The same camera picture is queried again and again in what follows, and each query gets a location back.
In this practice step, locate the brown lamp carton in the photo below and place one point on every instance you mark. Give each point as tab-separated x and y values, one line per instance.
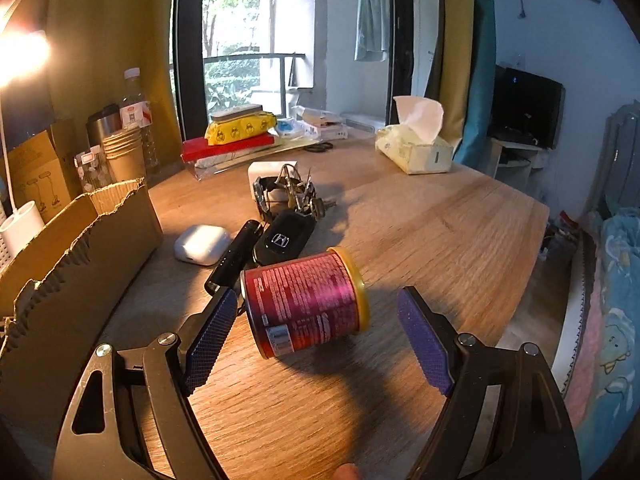
45	175

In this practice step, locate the hanging pale garment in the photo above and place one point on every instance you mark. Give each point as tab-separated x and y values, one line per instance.
372	20

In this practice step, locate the yellow curtain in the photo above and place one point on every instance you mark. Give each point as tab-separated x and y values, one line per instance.
100	20
455	35

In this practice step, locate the yellow wipes pack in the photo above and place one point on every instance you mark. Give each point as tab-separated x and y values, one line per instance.
240	130

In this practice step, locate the printed blanket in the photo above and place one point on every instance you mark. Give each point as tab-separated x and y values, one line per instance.
615	310

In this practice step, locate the balcony railing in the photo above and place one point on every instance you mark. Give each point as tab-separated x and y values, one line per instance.
250	56

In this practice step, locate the clear water bottle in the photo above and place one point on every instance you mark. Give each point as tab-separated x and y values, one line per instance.
137	110

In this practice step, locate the bunch of metal keys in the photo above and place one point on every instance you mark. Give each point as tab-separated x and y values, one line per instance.
307	200

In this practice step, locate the blue and white packet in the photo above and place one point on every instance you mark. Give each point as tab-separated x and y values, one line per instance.
289	127

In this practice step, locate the red can with yellow lid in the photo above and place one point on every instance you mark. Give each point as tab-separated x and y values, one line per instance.
300	300

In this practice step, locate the white television stand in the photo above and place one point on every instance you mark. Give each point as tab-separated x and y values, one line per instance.
515	170

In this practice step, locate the white flat box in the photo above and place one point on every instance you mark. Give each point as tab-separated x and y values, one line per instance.
322	127

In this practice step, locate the black flashlight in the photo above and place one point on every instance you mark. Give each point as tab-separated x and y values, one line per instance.
235	252

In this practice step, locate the white earbuds case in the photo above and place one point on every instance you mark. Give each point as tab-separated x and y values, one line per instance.
200	242

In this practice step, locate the teal curtain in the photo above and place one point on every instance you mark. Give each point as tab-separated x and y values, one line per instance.
482	60

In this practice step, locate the white charger cube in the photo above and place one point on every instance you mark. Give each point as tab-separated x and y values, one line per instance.
265	172

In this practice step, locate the black sliding door frame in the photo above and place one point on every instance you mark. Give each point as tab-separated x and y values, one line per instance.
400	35

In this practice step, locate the steel thermos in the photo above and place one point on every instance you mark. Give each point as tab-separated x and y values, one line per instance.
102	125

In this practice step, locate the stack of paper cups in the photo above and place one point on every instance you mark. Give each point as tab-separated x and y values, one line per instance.
125	155

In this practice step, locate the printed glass jar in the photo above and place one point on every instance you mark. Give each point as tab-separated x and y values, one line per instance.
92	170

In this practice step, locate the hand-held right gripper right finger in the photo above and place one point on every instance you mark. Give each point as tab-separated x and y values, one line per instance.
425	345

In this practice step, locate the red flat box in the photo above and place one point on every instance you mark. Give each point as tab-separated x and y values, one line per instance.
220	149

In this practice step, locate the black television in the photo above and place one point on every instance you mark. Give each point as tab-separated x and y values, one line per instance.
530	105

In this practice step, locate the clear plastic case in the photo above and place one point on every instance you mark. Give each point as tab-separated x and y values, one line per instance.
220	166

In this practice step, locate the grey flat gadget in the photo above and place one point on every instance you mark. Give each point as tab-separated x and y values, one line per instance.
235	112

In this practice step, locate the white appliance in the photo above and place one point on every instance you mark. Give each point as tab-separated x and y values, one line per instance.
362	122

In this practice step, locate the torn cardboard box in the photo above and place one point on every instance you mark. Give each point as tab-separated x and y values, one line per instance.
125	230

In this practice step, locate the grey headboard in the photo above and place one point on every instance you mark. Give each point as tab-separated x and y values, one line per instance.
620	160

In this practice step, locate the person's right hand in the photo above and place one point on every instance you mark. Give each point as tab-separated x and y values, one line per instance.
346	473

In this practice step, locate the black scissors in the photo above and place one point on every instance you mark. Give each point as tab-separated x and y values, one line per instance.
320	147

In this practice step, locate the tissue pack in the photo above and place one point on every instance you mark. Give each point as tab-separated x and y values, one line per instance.
410	152

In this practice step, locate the white desk lamp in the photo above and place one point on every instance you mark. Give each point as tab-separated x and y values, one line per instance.
22	225

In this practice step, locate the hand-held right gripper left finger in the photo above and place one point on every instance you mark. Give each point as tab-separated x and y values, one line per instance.
210	340

